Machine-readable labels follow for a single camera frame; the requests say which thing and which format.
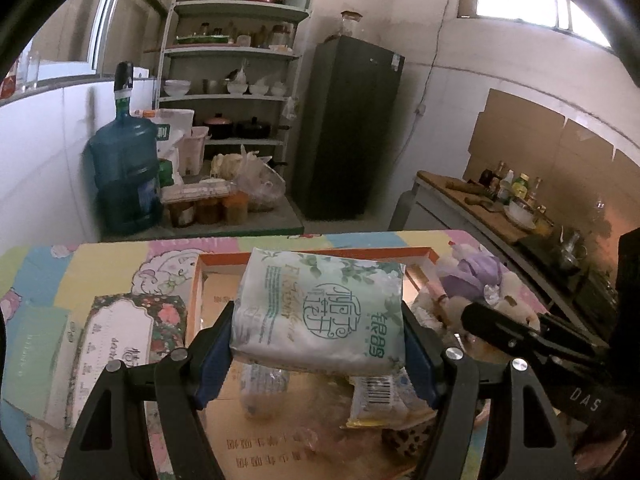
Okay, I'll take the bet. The green tissue pack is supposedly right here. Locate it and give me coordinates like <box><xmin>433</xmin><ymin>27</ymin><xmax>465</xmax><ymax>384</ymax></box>
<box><xmin>230</xmin><ymin>248</ymin><xmax>406</xmax><ymax>377</ymax></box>

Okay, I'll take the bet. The black refrigerator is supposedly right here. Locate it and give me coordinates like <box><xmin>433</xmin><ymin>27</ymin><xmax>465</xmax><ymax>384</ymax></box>
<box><xmin>292</xmin><ymin>36</ymin><xmax>405</xmax><ymax>220</ymax></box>

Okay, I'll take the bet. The white plastic bin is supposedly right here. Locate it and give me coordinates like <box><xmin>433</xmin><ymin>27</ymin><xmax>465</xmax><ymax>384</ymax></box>
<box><xmin>179</xmin><ymin>126</ymin><xmax>208</xmax><ymax>177</ymax></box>

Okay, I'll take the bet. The white bowl on counter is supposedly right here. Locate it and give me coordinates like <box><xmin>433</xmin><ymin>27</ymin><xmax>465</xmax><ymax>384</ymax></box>
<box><xmin>503</xmin><ymin>200</ymin><xmax>535</xmax><ymax>231</ymax></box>

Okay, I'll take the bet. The blue water jug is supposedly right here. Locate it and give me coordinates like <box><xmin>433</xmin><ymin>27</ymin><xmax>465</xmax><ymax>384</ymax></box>
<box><xmin>88</xmin><ymin>62</ymin><xmax>163</xmax><ymax>235</ymax></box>

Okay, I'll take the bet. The white fluffy plush toy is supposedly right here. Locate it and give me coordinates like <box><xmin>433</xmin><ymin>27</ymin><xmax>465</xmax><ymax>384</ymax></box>
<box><xmin>435</xmin><ymin>244</ymin><xmax>546</xmax><ymax>363</ymax></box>

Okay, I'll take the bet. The metal kettle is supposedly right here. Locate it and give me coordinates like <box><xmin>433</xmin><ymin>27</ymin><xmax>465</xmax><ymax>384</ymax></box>
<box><xmin>556</xmin><ymin>230</ymin><xmax>587</xmax><ymax>270</ymax></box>

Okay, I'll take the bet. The glass jar on refrigerator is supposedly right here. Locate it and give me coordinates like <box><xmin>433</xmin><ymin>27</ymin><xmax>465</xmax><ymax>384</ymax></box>
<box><xmin>338</xmin><ymin>10</ymin><xmax>362</xmax><ymax>38</ymax></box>

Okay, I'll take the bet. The colourful cartoon table mat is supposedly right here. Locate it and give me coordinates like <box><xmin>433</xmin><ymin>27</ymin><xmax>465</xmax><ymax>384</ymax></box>
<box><xmin>1</xmin><ymin>230</ymin><xmax>498</xmax><ymax>479</ymax></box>

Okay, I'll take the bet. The floral secret garden box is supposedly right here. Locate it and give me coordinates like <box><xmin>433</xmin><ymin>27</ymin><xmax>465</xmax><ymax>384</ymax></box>
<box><xmin>44</xmin><ymin>292</ymin><xmax>189</xmax><ymax>430</ymax></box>

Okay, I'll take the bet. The yellow barcode packet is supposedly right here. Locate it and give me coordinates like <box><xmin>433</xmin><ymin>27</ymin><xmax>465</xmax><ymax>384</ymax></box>
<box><xmin>346</xmin><ymin>368</ymin><xmax>436</xmax><ymax>430</ymax></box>

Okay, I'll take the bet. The white metal shelf rack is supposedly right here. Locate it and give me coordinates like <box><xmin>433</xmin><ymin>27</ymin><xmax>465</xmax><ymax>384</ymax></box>
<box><xmin>154</xmin><ymin>0</ymin><xmax>311</xmax><ymax>171</ymax></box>

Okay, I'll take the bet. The wooden cutting board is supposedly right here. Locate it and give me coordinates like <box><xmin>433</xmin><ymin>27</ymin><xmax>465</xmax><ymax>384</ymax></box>
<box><xmin>414</xmin><ymin>170</ymin><xmax>528</xmax><ymax>245</ymax></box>

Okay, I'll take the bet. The mint green box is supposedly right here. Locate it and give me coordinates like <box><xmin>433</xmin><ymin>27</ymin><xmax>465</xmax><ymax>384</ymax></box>
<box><xmin>3</xmin><ymin>306</ymin><xmax>68</xmax><ymax>420</ymax></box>

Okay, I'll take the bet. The leopard print fabric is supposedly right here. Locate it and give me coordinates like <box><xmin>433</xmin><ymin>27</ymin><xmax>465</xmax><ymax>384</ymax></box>
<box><xmin>382</xmin><ymin>422</ymin><xmax>434</xmax><ymax>460</ymax></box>

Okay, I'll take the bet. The white teddy bear plush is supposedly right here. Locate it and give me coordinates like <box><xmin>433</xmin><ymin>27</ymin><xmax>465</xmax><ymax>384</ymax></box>
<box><xmin>410</xmin><ymin>282</ymin><xmax>470</xmax><ymax>335</ymax></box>

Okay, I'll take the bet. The clear plastic bag with food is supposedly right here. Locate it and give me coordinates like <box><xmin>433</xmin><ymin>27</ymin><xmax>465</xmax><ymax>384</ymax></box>
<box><xmin>209</xmin><ymin>145</ymin><xmax>286</xmax><ymax>211</ymax></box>

